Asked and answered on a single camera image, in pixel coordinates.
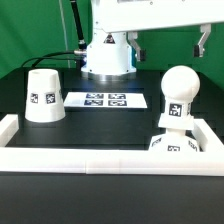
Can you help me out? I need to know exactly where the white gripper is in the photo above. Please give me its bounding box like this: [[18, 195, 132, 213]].
[[90, 0, 224, 62]]

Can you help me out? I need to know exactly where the white lamp bulb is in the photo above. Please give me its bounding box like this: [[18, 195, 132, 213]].
[[161, 65, 200, 122]]

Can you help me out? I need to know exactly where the white lamp base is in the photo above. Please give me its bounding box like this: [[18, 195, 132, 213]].
[[148, 113, 200, 153]]

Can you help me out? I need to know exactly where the white lamp shade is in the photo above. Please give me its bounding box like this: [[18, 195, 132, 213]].
[[25, 69, 65, 123]]

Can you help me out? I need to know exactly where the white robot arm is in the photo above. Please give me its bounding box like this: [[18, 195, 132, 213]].
[[81, 0, 224, 81]]

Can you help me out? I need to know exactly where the white marker sheet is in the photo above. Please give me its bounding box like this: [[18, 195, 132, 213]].
[[64, 92, 147, 109]]

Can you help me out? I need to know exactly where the black hose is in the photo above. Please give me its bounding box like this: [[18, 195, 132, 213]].
[[69, 0, 88, 51]]

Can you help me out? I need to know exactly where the black cable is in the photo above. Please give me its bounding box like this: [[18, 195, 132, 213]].
[[20, 50, 88, 69]]

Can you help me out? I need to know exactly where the white U-shaped frame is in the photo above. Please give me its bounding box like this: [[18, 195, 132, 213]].
[[0, 114, 224, 176]]

